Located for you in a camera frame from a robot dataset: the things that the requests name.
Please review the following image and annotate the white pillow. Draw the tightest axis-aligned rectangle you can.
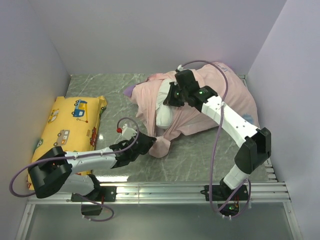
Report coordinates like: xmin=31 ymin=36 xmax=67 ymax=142
xmin=155 ymin=78 xmax=175 ymax=130

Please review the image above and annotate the purple princess pillowcase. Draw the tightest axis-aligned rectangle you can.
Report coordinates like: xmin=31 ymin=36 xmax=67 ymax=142
xmin=123 ymin=62 xmax=260 ymax=158

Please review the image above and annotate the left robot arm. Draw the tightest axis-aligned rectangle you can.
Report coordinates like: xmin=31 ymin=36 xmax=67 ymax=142
xmin=28 ymin=132 xmax=157 ymax=201

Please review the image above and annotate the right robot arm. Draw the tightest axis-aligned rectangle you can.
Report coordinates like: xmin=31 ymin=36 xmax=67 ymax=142
xmin=163 ymin=69 xmax=272 ymax=200

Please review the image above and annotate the yellow car-print pillow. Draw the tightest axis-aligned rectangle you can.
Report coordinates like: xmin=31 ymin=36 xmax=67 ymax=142
xmin=26 ymin=95 xmax=108 ymax=191

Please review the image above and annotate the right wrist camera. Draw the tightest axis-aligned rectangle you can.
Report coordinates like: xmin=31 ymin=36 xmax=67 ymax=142
xmin=175 ymin=64 xmax=184 ymax=72

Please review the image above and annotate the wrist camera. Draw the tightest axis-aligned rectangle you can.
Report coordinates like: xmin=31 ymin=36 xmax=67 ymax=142
xmin=116 ymin=123 xmax=137 ymax=141
xmin=175 ymin=64 xmax=184 ymax=72

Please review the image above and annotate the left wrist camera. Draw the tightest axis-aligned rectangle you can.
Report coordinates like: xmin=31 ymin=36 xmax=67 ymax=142
xmin=116 ymin=123 xmax=137 ymax=141

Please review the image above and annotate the aluminium front rail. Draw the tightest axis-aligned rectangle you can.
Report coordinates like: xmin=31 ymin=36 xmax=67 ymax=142
xmin=27 ymin=181 xmax=292 ymax=206

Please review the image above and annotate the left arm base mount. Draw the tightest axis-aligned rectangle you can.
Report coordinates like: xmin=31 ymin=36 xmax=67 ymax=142
xmin=70 ymin=185 xmax=117 ymax=219

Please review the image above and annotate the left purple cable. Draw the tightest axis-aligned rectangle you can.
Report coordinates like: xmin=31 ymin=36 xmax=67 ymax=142
xmin=9 ymin=117 xmax=140 ymax=222

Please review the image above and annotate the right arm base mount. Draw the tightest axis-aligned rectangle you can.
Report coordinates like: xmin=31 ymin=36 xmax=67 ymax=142
xmin=200 ymin=184 xmax=252 ymax=219

